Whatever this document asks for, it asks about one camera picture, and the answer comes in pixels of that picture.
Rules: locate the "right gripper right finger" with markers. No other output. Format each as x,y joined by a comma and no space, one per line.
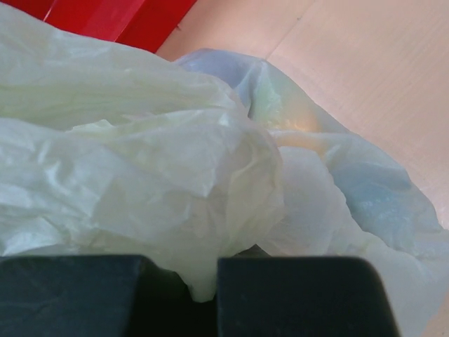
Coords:
301,296

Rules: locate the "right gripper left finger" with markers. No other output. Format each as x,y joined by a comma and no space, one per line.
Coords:
98,296

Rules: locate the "pale green plastic bag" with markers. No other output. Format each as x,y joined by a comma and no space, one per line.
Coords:
110,149

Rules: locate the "red plastic tray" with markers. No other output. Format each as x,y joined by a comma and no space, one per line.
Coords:
144,24

